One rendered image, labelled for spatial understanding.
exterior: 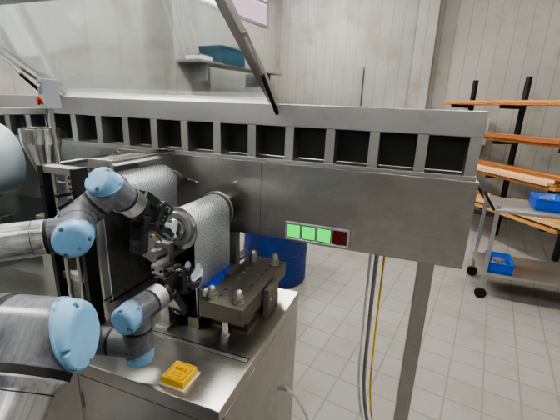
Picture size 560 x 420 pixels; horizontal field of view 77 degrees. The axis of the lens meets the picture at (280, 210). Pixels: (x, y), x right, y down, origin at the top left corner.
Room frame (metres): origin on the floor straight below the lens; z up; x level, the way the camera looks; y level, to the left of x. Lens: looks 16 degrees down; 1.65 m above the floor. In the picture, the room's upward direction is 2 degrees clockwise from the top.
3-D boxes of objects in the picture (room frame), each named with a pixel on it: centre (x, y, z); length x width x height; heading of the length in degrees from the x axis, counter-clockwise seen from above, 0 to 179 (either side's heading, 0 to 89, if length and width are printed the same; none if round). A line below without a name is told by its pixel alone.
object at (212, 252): (1.19, 0.24, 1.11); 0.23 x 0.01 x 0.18; 160
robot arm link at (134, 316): (0.82, 0.37, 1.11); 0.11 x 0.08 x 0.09; 160
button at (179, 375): (0.82, 0.27, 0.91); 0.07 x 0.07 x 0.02; 70
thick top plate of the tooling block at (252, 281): (1.19, 0.11, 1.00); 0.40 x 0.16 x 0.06; 160
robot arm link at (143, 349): (0.82, 0.39, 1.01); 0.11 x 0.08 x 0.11; 86
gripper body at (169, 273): (0.97, 0.32, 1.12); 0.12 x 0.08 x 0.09; 160
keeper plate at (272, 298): (1.17, 0.02, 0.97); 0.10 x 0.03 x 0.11; 160
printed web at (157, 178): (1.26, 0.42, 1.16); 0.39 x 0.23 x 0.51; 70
